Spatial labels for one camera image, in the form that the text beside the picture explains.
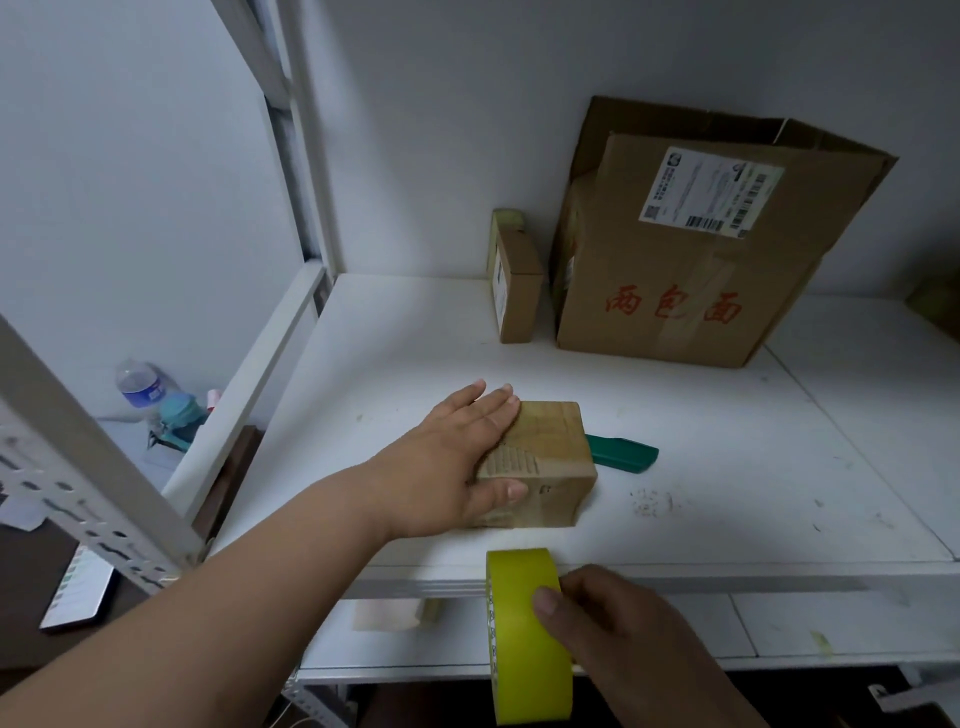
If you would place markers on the person's left hand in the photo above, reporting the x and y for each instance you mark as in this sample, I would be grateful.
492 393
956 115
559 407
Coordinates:
435 472

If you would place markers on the person's right hand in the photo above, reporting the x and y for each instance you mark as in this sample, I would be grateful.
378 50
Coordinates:
637 660

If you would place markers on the person's left thumb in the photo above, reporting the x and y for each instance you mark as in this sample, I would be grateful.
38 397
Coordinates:
499 492

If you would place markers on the person's right thumb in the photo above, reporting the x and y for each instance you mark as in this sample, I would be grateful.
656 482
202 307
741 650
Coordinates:
559 615

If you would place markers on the person's left middle finger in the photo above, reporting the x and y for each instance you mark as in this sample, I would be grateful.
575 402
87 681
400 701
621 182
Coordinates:
486 414

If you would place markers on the yellow tape roll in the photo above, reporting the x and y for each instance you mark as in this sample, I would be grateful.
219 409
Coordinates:
517 645

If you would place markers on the small brown cardboard box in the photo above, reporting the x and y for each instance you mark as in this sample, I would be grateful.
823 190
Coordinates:
559 465

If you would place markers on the person's left forearm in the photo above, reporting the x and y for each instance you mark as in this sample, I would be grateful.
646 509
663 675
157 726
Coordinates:
225 615

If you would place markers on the narrow upright cardboard box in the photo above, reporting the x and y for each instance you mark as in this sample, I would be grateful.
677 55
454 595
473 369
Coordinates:
517 292

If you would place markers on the green utility knife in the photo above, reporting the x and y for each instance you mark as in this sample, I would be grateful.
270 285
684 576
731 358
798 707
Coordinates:
626 456

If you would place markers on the large labelled cardboard box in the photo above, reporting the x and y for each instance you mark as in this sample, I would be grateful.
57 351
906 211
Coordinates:
675 285

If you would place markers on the teal tape dispenser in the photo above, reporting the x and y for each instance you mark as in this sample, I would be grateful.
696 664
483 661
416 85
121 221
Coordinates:
178 420

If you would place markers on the clear plastic water bottle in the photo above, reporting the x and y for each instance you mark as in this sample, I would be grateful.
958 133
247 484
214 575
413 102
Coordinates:
141 384

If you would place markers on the white metal shelf rack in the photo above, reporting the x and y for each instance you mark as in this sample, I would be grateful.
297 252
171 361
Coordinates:
75 480

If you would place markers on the white paper sheet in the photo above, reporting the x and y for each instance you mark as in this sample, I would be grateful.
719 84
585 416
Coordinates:
21 511

